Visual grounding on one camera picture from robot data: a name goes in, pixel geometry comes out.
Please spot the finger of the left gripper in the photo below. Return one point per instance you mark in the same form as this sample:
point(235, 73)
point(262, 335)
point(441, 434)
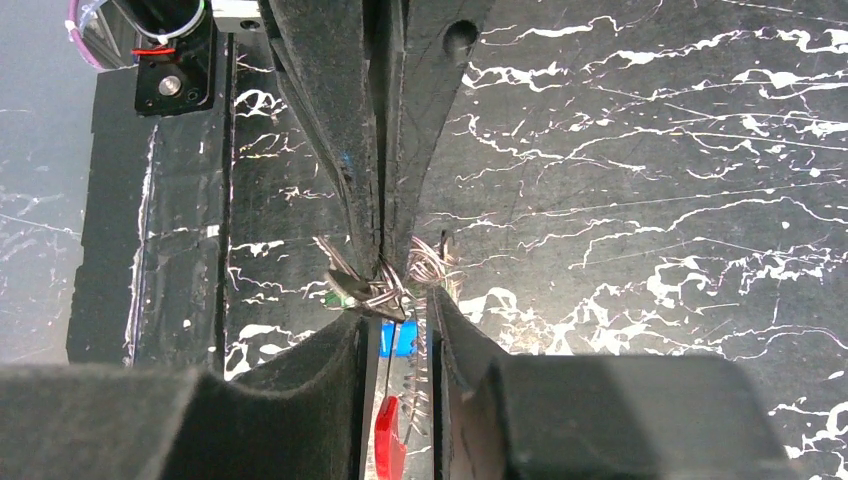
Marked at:
point(425, 47)
point(319, 53)

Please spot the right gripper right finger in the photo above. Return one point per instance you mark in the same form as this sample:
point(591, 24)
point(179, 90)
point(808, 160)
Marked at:
point(497, 415)

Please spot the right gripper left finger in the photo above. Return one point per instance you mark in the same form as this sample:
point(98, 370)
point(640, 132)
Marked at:
point(296, 416)

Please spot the metal keyring red grip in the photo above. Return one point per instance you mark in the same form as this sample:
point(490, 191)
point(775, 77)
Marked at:
point(403, 414)

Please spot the green key tag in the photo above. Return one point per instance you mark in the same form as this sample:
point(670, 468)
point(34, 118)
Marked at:
point(333, 300)

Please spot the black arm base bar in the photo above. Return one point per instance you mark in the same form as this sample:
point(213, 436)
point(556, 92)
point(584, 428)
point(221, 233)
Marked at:
point(149, 290)

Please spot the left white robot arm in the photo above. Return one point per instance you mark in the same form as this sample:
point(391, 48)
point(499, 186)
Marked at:
point(371, 84)

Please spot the blue key tag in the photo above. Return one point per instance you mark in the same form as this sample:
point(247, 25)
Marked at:
point(398, 339)

